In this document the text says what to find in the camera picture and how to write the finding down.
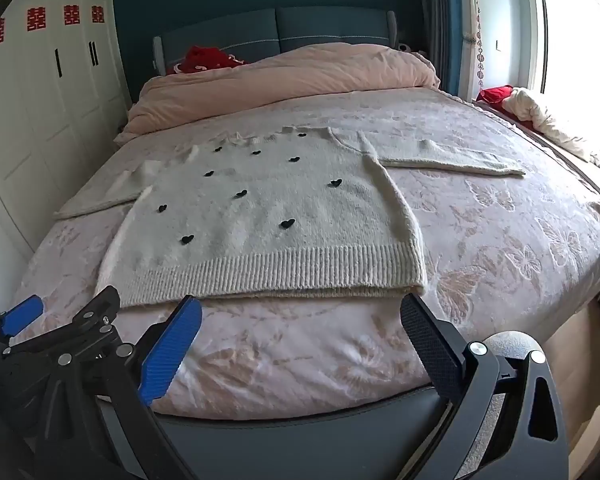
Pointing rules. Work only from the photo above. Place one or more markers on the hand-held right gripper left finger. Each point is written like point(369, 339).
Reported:
point(172, 355)

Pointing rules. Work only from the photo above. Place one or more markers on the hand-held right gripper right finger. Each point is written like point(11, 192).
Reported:
point(430, 350)

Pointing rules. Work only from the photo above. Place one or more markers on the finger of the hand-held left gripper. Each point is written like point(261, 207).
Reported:
point(22, 316)
point(97, 310)

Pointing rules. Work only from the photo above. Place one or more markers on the white sweater with black hearts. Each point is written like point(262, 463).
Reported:
point(260, 225)

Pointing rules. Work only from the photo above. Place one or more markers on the pink butterfly pattern blanket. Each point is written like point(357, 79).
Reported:
point(480, 240)

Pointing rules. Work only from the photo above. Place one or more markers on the white wardrobe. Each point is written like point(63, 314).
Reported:
point(30, 100)

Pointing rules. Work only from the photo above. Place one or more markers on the red cushion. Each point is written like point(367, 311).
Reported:
point(495, 96)

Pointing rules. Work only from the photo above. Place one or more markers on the red cloth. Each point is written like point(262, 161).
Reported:
point(200, 57)

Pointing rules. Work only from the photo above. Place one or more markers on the pink duvet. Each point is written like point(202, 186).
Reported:
point(290, 80)

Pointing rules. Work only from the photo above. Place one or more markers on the grey curtain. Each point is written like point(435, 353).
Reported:
point(440, 20)

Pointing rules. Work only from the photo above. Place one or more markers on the blue upholstered headboard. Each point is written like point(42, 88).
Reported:
point(320, 27)

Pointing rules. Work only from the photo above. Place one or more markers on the window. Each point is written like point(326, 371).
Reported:
point(570, 35)

